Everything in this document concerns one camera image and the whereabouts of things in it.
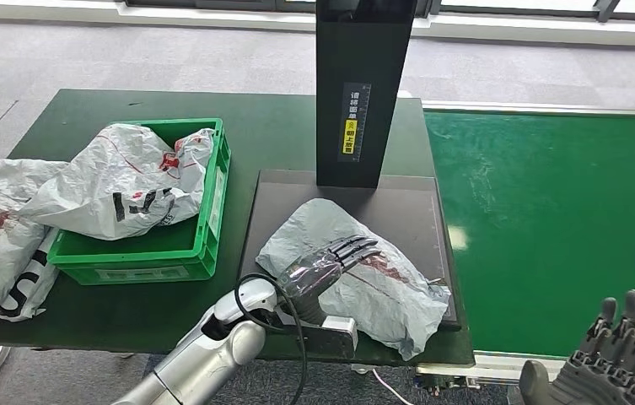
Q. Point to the green plastic crate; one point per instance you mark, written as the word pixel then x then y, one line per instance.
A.
pixel 155 254

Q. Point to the white window ledge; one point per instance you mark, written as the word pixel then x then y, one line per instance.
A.
pixel 71 14

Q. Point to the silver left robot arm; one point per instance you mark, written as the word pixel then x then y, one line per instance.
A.
pixel 205 358

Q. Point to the white crate label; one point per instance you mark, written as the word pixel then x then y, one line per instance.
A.
pixel 216 201

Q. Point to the aluminium conveyor frame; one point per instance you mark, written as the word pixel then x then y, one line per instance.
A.
pixel 490 366

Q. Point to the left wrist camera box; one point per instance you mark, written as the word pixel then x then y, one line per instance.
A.
pixel 339 330

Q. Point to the black inbound scanner machine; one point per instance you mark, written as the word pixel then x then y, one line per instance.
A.
pixel 362 112

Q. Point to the grey-white parcel bag red print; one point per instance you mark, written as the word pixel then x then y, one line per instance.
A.
pixel 395 302

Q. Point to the white parcel bag black letters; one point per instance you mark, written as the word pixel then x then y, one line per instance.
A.
pixel 29 293

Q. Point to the black yellow scanner label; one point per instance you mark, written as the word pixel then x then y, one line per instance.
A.
pixel 354 123

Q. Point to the green conveyor belt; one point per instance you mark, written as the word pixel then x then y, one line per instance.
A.
pixel 546 195

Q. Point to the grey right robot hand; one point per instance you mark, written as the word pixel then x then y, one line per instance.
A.
pixel 602 374

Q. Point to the white bag black-red print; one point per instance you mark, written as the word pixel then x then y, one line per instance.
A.
pixel 110 179

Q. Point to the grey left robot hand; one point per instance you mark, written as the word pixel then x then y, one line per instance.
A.
pixel 311 277

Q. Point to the dark green table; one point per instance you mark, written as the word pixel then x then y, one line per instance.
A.
pixel 272 128

